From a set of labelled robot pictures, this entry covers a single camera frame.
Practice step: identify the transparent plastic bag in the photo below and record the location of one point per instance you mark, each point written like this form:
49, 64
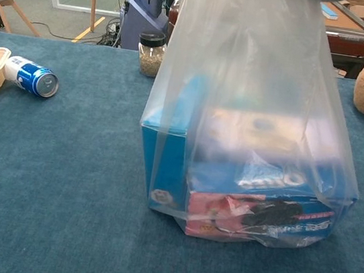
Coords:
246, 67

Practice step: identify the pale snack package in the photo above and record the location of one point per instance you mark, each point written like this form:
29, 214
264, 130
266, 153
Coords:
263, 137

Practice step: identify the blue Oreo cookie box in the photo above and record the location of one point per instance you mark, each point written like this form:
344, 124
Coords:
216, 178

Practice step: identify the plain blue carton box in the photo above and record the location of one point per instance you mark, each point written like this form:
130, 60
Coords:
168, 161

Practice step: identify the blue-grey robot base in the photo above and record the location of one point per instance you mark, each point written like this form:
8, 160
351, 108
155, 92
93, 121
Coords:
139, 18

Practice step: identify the dark red game table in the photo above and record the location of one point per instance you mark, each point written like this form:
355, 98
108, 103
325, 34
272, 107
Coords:
351, 41

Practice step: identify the grain jar with black lid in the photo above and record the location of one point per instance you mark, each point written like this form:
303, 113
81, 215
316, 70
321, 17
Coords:
149, 59

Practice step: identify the blue and white drink can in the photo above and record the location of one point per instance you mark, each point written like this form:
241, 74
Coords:
29, 76

